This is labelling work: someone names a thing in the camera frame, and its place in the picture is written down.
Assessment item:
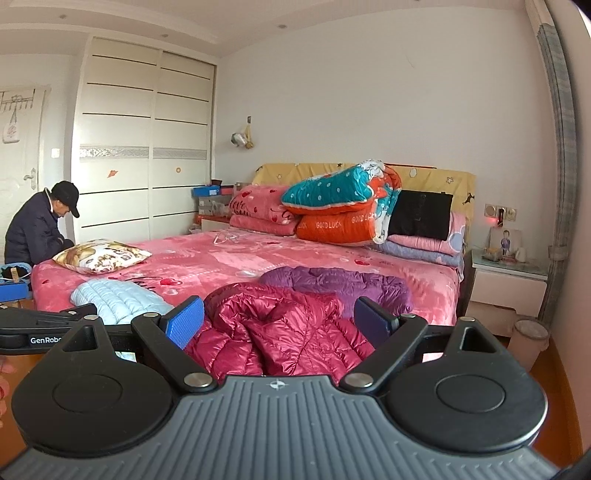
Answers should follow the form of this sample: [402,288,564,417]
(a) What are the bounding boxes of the magenta down jacket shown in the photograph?
[185,283,374,382]

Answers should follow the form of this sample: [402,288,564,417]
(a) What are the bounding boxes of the light blue down jacket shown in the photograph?
[70,279,173,325]

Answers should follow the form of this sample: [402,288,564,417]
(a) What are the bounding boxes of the pink bed blanket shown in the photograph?
[31,227,463,327]

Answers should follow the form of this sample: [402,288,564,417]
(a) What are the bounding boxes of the purple down jacket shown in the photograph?
[259,266,413,318]

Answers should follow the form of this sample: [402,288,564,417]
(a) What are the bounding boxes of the floral gold pillow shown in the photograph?
[52,239,152,275]

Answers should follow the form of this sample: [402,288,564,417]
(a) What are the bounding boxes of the pink lavender folded blankets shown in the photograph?
[370,212,467,269]

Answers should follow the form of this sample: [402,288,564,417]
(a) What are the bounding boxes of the person in dark jacket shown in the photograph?
[4,181,79,266]

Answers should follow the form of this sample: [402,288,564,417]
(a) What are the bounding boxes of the white nightstand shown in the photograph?
[465,249,547,337]

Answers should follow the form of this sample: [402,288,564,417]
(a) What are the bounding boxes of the black folded garment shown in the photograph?
[389,190,453,240]

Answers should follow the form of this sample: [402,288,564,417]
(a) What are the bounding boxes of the teal orange folded quilt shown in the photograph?
[281,160,403,245]

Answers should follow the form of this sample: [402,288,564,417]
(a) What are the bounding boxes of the clear plastic storage box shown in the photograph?
[197,195,232,217]

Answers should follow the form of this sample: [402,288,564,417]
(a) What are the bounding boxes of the framed photo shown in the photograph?
[488,227,523,258]

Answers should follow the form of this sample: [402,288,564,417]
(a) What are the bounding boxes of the blue storage box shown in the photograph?
[191,185,221,198]

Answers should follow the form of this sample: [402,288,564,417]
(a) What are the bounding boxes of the pink heart folded blanket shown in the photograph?
[229,185,300,236]

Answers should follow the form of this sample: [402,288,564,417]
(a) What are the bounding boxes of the yellow covered headboard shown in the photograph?
[252,163,476,226]

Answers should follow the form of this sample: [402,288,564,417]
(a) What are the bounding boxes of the grey plaid curtain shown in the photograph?
[537,23,578,326]

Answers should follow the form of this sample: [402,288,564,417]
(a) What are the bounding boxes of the white sliding wardrobe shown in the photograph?
[70,37,216,243]

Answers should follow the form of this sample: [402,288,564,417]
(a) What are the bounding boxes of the white door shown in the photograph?
[0,85,50,259]

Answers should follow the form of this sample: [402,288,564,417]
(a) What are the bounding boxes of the wall socket with charger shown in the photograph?
[484,204,517,227]

